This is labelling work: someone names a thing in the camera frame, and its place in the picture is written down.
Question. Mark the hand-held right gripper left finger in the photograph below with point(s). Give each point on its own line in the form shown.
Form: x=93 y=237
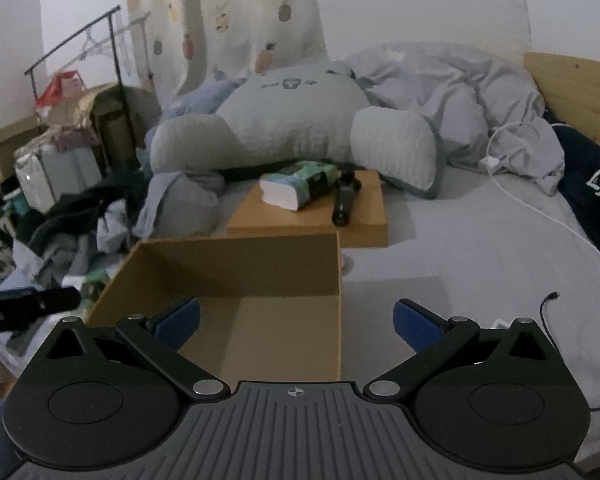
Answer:
x=180 y=319

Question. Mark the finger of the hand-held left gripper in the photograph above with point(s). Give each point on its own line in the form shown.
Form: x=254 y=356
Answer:
x=57 y=300

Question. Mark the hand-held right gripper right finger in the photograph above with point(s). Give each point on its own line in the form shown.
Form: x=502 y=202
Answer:
x=416 y=324

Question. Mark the brown cardboard box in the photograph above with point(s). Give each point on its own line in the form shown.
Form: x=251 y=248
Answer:
x=260 y=280

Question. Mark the orange cardboard box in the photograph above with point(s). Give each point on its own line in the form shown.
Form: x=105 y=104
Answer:
x=365 y=220

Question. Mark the black flashlight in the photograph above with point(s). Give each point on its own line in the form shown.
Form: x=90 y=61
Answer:
x=344 y=200

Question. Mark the green tissue pack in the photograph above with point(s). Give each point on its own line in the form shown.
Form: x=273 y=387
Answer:
x=300 y=182

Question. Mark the dark clothing pile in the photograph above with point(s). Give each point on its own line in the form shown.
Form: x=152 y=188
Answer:
x=65 y=220

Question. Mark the grey crumpled cloth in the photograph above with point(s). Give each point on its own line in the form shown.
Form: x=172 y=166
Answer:
x=180 y=205

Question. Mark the white plastic wrapped pack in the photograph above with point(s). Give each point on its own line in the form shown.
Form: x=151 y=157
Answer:
x=55 y=170

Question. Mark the brown cardboard carton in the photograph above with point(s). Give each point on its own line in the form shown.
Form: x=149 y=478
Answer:
x=7 y=150

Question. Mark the pink fabric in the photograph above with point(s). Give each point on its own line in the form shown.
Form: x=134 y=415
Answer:
x=70 y=137

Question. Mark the olive storage box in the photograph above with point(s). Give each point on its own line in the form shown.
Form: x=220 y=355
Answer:
x=110 y=120

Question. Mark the red plastic bag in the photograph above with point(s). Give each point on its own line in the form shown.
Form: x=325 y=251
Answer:
x=55 y=90

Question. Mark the light blue blanket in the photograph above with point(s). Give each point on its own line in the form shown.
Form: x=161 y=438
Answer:
x=200 y=97

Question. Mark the dark navy printed cloth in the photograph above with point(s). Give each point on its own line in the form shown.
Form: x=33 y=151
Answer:
x=592 y=185

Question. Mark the grey plush pillow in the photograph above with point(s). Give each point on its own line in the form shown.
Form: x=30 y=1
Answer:
x=285 y=120

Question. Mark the grey duvet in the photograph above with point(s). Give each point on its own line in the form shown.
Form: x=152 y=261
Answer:
x=460 y=95

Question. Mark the black clothes rack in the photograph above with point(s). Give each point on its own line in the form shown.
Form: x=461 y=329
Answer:
x=117 y=60

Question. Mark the wooden headboard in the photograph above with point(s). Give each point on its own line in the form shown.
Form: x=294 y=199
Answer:
x=580 y=90

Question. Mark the fruit print curtain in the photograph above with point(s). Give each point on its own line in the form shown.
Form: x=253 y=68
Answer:
x=220 y=20

